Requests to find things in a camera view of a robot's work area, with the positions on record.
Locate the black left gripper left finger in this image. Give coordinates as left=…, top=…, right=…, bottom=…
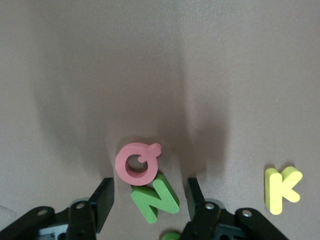
left=0, top=177, right=115, bottom=240

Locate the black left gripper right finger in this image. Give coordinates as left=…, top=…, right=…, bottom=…
left=178, top=177, right=291, bottom=240

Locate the green foam letter P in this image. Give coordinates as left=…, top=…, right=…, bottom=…
left=159, top=230, right=182, bottom=240

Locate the green foam letter N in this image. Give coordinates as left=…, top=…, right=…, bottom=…
left=130, top=173, right=180, bottom=224

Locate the pink foam letter Q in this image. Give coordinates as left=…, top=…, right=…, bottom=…
left=114, top=142, right=163, bottom=187

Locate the yellow foam letter K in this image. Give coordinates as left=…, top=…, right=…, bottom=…
left=264, top=166, right=304, bottom=216

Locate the brown table mat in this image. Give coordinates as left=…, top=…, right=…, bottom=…
left=0, top=0, right=320, bottom=240

